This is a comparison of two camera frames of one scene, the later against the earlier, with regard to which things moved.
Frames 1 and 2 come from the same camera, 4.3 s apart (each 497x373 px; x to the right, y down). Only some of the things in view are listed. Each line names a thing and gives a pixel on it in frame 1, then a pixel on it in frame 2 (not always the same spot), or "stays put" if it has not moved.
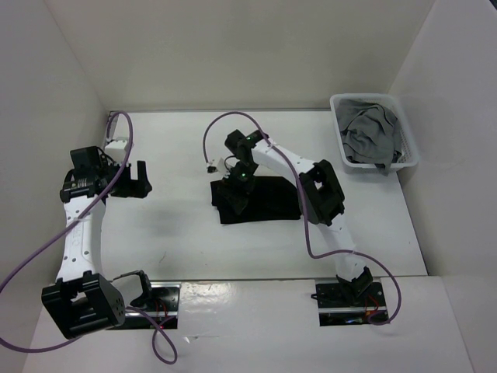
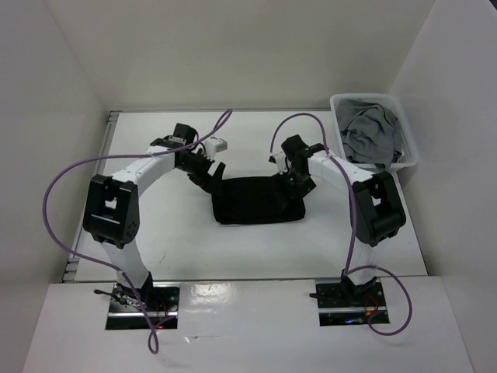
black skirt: [271, 198] stays put
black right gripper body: [242, 177] -> [297, 184]
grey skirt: [371, 134] stays put
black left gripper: [135, 188] -> [205, 179]
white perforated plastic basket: [408, 156] stays put
